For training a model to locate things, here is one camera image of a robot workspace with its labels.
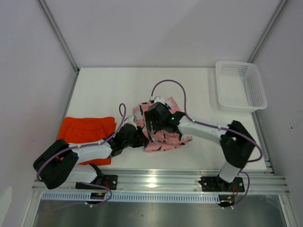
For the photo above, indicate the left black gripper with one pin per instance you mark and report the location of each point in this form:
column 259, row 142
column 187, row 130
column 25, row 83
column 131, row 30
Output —
column 142, row 139

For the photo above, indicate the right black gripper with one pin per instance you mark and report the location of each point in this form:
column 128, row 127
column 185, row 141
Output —
column 149, row 118

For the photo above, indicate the pink patterned shorts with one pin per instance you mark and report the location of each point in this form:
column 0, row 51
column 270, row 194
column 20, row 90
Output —
column 161, row 140

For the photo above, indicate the orange shorts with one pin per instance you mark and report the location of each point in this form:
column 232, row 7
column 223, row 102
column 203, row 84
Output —
column 86, row 130

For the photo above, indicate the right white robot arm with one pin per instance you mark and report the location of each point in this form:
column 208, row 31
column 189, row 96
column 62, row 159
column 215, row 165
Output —
column 235, row 141

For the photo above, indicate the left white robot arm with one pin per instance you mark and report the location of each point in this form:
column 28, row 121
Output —
column 63, row 162

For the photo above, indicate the white plastic basket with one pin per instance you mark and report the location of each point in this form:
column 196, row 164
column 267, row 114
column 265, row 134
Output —
column 239, row 87

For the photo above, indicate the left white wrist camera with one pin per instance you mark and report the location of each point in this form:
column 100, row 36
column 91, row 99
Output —
column 131, row 120

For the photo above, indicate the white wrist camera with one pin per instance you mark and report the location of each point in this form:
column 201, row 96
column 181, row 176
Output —
column 157, row 99
column 131, row 120

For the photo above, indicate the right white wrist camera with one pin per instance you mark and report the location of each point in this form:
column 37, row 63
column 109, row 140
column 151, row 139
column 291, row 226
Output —
column 157, row 99

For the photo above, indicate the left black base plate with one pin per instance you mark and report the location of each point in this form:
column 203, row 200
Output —
column 108, row 181

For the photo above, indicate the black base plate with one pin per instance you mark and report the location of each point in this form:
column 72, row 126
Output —
column 108, row 181
column 216, row 184

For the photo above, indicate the slotted cable duct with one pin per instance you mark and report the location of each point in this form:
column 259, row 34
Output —
column 134, row 197

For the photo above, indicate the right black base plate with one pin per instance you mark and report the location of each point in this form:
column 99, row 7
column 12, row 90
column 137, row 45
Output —
column 216, row 184

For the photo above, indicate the aluminium mounting rail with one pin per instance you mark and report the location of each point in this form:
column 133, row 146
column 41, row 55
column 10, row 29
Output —
column 172, row 181

